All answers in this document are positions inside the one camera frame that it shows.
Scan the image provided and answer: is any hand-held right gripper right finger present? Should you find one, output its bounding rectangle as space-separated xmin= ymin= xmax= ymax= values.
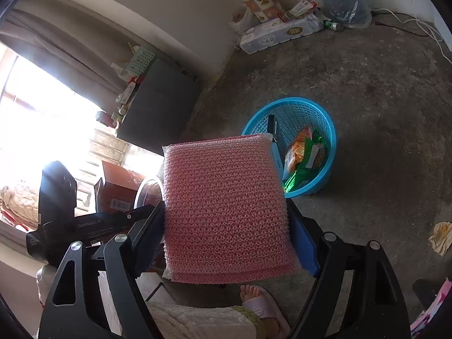
xmin=286 ymin=199 xmax=412 ymax=339

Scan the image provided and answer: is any pink mesh foam pad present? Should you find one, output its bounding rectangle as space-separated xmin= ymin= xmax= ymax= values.
xmin=162 ymin=133 xmax=304 ymax=285

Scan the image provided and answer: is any red white packet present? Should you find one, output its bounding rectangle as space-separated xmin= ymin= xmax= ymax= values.
xmin=278 ymin=0 xmax=320 ymax=21

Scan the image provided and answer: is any blue plastic basket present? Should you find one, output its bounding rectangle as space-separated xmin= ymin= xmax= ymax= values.
xmin=241 ymin=97 xmax=337 ymax=198

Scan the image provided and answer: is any person's foot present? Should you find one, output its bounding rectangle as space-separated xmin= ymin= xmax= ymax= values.
xmin=240 ymin=285 xmax=283 ymax=331

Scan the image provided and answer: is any white cable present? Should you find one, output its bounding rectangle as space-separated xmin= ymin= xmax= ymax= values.
xmin=371 ymin=7 xmax=452 ymax=60

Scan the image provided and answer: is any crumpled paper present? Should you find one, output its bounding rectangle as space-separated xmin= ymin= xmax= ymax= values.
xmin=428 ymin=221 xmax=452 ymax=255

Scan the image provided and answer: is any clutter of tubes and boxes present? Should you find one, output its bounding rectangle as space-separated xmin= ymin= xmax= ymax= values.
xmin=110 ymin=62 xmax=144 ymax=129

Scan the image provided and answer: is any beige curtain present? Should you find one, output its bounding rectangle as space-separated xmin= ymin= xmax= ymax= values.
xmin=0 ymin=5 xmax=133 ymax=114

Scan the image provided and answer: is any orange snack bag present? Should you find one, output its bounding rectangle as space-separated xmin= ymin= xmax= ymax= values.
xmin=283 ymin=126 xmax=315 ymax=181

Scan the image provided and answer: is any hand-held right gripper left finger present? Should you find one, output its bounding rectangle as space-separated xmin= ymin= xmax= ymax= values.
xmin=38 ymin=203 xmax=166 ymax=339

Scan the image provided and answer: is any green plastic basket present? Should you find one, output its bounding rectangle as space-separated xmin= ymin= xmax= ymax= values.
xmin=129 ymin=47 xmax=157 ymax=75

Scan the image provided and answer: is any pink printed cloth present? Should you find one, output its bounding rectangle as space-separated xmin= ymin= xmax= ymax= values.
xmin=410 ymin=278 xmax=452 ymax=334

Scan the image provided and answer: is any red gift bag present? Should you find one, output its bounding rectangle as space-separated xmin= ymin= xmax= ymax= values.
xmin=95 ymin=160 xmax=164 ymax=215

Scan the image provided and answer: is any pink slipper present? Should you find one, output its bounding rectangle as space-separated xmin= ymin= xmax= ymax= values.
xmin=240 ymin=284 xmax=292 ymax=339

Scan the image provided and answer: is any grey cabinet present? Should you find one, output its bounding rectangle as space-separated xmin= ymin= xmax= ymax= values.
xmin=116 ymin=57 xmax=203 ymax=157

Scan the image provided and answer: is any green snack bag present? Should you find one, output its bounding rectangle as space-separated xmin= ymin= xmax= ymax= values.
xmin=284 ymin=129 xmax=329 ymax=193

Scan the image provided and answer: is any person's left forearm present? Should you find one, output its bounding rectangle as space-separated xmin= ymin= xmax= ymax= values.
xmin=35 ymin=264 xmax=64 ymax=308

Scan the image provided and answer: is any white green fleece clothing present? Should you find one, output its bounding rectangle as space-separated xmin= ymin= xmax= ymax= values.
xmin=145 ymin=300 xmax=265 ymax=339

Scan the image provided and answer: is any tissue roll pack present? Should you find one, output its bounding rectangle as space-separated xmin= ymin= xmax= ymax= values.
xmin=239 ymin=13 xmax=325 ymax=56

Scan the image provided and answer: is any white plastic bag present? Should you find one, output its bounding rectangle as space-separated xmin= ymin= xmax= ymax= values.
xmin=229 ymin=7 xmax=255 ymax=36

